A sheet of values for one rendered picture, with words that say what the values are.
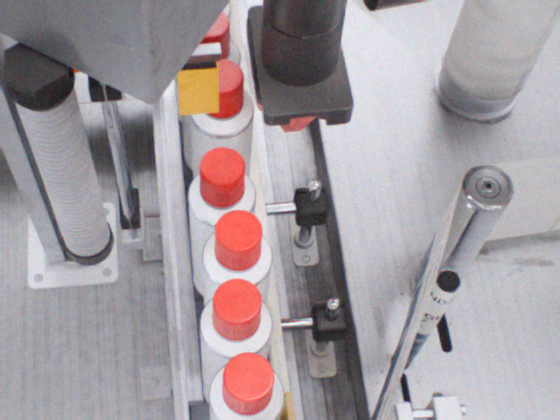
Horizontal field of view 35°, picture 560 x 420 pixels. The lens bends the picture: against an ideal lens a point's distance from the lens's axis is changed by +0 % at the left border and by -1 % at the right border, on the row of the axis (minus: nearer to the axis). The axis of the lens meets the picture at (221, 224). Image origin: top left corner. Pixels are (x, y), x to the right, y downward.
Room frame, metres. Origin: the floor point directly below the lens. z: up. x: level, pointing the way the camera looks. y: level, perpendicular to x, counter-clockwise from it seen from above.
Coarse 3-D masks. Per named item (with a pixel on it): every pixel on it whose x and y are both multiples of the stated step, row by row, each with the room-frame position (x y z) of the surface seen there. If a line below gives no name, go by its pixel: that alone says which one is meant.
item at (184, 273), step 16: (176, 112) 0.45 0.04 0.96; (176, 128) 0.43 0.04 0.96; (176, 144) 0.41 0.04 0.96; (176, 160) 0.40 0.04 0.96; (176, 176) 0.38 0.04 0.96; (176, 192) 0.37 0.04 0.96; (176, 208) 0.35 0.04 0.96; (176, 224) 0.33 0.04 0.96; (176, 240) 0.32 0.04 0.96; (176, 256) 0.31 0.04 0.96; (192, 288) 0.28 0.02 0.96; (192, 304) 0.26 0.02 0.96; (192, 320) 0.25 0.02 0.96; (192, 336) 0.24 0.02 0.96; (192, 352) 0.22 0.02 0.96; (192, 368) 0.21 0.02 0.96; (192, 384) 0.20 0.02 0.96; (192, 400) 0.18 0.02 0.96
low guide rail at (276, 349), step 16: (240, 32) 0.58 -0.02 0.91; (240, 48) 0.56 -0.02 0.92; (240, 64) 0.54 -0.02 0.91; (256, 144) 0.44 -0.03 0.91; (256, 160) 0.43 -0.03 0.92; (256, 176) 0.41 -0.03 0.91; (256, 192) 0.39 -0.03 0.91; (256, 208) 0.38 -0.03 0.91; (272, 272) 0.31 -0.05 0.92; (272, 288) 0.30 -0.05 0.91; (272, 304) 0.28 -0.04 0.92; (272, 336) 0.25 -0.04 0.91; (272, 352) 0.24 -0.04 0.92; (288, 384) 0.21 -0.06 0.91
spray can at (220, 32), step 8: (224, 16) 0.46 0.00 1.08; (216, 24) 0.45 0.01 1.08; (224, 24) 0.45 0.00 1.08; (208, 32) 0.44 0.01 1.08; (216, 32) 0.44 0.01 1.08; (224, 32) 0.44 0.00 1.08; (208, 40) 0.43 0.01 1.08; (216, 40) 0.44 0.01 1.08; (224, 40) 0.44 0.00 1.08; (232, 40) 0.47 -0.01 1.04; (224, 48) 0.44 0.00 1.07; (232, 48) 0.45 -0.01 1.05; (224, 56) 0.44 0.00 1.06; (232, 56) 0.45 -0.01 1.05; (240, 56) 0.45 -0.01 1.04; (184, 120) 0.44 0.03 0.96; (184, 128) 0.44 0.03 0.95; (184, 136) 0.44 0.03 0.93; (184, 144) 0.44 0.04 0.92
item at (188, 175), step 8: (184, 152) 0.46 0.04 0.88; (184, 160) 0.45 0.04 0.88; (184, 168) 0.44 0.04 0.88; (184, 176) 0.43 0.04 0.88; (192, 176) 0.43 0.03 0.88; (184, 184) 0.42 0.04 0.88; (192, 272) 0.33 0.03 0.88; (192, 280) 0.32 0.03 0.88; (200, 296) 0.30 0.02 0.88; (200, 304) 0.29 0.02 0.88; (200, 312) 0.29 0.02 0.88; (200, 336) 0.26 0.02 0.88; (200, 344) 0.26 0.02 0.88; (200, 352) 0.25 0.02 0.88; (200, 360) 0.24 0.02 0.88; (192, 408) 0.20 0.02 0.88; (200, 408) 0.20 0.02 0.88; (208, 408) 0.20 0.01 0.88; (192, 416) 0.19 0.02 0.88; (200, 416) 0.19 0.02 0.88; (208, 416) 0.19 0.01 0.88
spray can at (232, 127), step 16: (224, 64) 0.41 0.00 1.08; (224, 80) 0.40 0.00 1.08; (240, 80) 0.40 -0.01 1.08; (224, 96) 0.38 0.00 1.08; (240, 96) 0.39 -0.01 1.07; (224, 112) 0.38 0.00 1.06; (240, 112) 0.39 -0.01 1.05; (192, 128) 0.39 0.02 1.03; (208, 128) 0.38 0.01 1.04; (224, 128) 0.38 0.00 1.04; (240, 128) 0.38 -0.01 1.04; (192, 144) 0.39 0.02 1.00; (208, 144) 0.38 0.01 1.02; (224, 144) 0.37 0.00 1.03; (240, 144) 0.38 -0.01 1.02; (192, 160) 0.39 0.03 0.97
